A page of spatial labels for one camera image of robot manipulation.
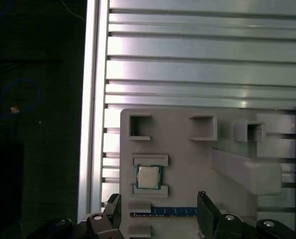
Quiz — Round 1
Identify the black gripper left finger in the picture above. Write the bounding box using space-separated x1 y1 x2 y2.
25 193 125 239

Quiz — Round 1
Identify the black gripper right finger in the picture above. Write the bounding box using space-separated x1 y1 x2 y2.
197 190 296 239

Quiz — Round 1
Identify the silver green CPU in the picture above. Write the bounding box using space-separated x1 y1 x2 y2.
136 163 163 190

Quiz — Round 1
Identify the blue RAM stick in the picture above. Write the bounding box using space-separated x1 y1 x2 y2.
130 206 199 218

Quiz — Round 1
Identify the grey parts rack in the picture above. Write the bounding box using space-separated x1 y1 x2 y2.
120 107 296 239

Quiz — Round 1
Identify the blue floor cable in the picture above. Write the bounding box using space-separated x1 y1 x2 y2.
0 77 43 123

